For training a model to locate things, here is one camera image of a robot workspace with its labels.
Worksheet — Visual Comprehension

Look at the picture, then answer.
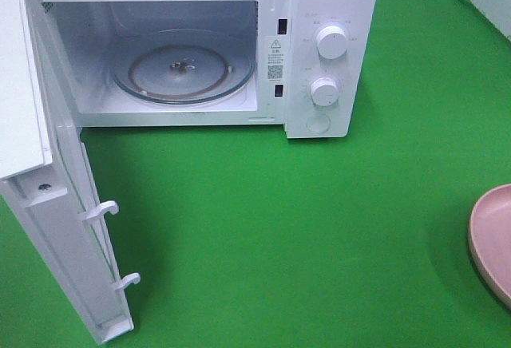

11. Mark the round white door button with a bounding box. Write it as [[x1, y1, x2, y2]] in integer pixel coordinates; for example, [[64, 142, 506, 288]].
[[306, 114, 331, 133]]

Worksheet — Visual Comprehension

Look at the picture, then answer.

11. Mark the white round knob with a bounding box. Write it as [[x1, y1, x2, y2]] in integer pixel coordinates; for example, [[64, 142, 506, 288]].
[[311, 77, 340, 107], [315, 23, 348, 60]]

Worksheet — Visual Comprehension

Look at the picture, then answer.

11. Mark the pink round plate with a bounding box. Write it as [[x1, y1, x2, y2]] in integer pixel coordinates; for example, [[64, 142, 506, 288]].
[[468, 184, 510, 306]]

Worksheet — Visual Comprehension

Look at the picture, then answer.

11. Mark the green table cloth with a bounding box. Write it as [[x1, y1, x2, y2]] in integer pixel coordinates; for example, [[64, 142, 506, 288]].
[[0, 0, 511, 348]]

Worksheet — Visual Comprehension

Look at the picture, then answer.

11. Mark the white microwave oven body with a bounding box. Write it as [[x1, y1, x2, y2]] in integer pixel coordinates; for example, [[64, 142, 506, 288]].
[[45, 0, 375, 138]]

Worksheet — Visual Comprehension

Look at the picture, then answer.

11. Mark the glass microwave turntable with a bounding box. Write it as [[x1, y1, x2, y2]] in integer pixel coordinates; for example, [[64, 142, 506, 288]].
[[110, 30, 256, 105]]

